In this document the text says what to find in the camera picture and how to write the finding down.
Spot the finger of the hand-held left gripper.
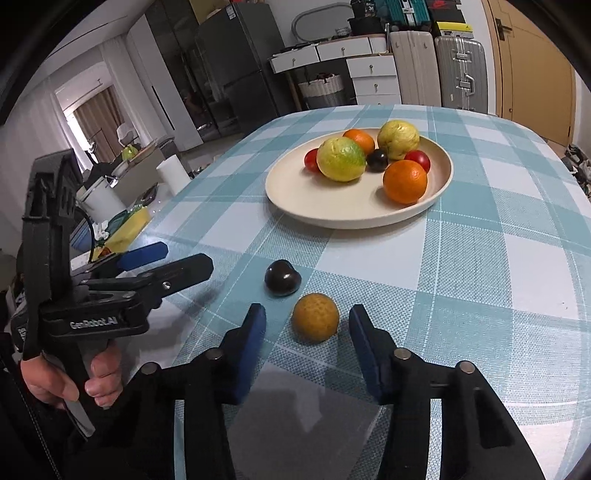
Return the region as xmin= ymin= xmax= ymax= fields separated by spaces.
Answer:
xmin=71 ymin=241 xmax=169 ymax=282
xmin=85 ymin=253 xmax=214 ymax=305

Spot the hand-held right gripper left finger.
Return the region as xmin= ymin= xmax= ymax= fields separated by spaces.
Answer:
xmin=69 ymin=303 xmax=267 ymax=480

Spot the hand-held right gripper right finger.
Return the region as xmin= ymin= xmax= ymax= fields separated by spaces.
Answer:
xmin=348 ymin=305 xmax=548 ymax=480

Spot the small yellow round fruit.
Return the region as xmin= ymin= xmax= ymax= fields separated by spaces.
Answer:
xmin=291 ymin=292 xmax=341 ymax=343

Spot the dark plum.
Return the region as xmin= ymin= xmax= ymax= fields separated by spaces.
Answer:
xmin=366 ymin=148 xmax=389 ymax=174
xmin=264 ymin=259 xmax=302 ymax=297

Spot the cream round plate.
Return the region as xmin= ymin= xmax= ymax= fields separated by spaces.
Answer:
xmin=264 ymin=126 xmax=454 ymax=230

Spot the large orange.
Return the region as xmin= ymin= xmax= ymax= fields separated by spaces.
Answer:
xmin=383 ymin=159 xmax=428 ymax=205

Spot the small orange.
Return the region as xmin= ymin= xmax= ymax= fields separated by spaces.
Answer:
xmin=342 ymin=129 xmax=376 ymax=157

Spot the person's left hand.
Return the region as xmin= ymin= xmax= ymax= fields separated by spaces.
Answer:
xmin=19 ymin=344 xmax=124 ymax=411

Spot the yellow cloth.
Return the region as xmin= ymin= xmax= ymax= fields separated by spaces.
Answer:
xmin=104 ymin=206 xmax=151 ymax=252

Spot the white bucket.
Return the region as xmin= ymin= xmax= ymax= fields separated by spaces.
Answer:
xmin=76 ymin=178 xmax=127 ymax=222

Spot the white paper towel roll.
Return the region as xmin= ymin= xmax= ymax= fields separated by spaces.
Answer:
xmin=156 ymin=154 xmax=191 ymax=197

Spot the blue checked tablecloth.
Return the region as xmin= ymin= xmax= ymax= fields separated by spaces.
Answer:
xmin=152 ymin=104 xmax=591 ymax=480

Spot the brown curtain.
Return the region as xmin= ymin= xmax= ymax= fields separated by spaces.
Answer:
xmin=74 ymin=85 xmax=123 ymax=162

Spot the white and black tall cabinet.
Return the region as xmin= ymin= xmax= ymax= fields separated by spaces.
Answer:
xmin=127 ymin=0 xmax=218 ymax=151

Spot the yellow guava with green patch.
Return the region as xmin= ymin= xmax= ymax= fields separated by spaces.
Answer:
xmin=317 ymin=136 xmax=367 ymax=182

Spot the grey refrigerator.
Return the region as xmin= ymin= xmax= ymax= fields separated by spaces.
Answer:
xmin=194 ymin=2 xmax=296 ymax=134

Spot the woven storage basket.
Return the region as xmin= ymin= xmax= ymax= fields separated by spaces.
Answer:
xmin=298 ymin=74 xmax=346 ymax=110

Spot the cardboard box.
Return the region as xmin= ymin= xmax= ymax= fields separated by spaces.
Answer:
xmin=190 ymin=0 xmax=232 ymax=24

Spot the white drawer cabinet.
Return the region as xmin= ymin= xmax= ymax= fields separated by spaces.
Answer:
xmin=269 ymin=34 xmax=402 ymax=109

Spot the pile of shoes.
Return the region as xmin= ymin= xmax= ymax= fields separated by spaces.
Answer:
xmin=561 ymin=144 xmax=591 ymax=195

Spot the beige suitcase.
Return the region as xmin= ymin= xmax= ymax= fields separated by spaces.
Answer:
xmin=389 ymin=30 xmax=443 ymax=108

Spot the oval grey-rimmed tray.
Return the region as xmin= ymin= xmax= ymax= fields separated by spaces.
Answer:
xmin=292 ymin=2 xmax=354 ymax=47

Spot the silver suitcase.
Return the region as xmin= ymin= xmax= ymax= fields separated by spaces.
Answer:
xmin=434 ymin=34 xmax=489 ymax=113

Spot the wooden door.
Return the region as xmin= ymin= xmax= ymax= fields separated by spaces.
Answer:
xmin=482 ymin=0 xmax=578 ymax=148

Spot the teal hard case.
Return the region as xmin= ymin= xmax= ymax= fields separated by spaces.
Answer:
xmin=375 ymin=0 xmax=432 ymax=24

